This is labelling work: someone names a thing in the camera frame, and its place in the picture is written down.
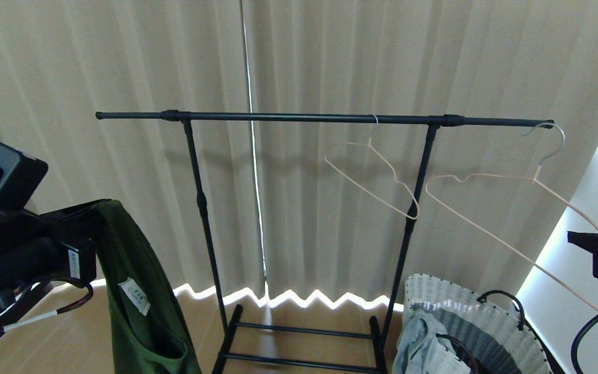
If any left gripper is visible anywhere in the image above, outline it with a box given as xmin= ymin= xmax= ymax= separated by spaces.
xmin=0 ymin=236 xmax=97 ymax=325

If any green printed shirt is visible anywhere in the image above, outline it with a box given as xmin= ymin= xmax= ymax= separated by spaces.
xmin=93 ymin=200 xmax=202 ymax=374

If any pink clothes hanger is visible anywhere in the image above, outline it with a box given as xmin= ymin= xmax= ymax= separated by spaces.
xmin=425 ymin=122 xmax=598 ymax=337
xmin=324 ymin=115 xmax=420 ymax=220

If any white laundry basket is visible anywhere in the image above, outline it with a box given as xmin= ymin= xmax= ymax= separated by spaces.
xmin=402 ymin=274 xmax=554 ymax=374

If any black clothes rack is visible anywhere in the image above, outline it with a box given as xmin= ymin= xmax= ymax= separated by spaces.
xmin=96 ymin=109 xmax=555 ymax=374

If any pale grey garment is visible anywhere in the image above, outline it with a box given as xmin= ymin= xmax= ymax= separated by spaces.
xmin=392 ymin=310 xmax=471 ymax=374

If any beige curtain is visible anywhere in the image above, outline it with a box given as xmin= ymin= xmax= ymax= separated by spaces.
xmin=0 ymin=0 xmax=598 ymax=312

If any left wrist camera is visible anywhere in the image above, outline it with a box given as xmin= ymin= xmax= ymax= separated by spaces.
xmin=0 ymin=137 xmax=50 ymax=239

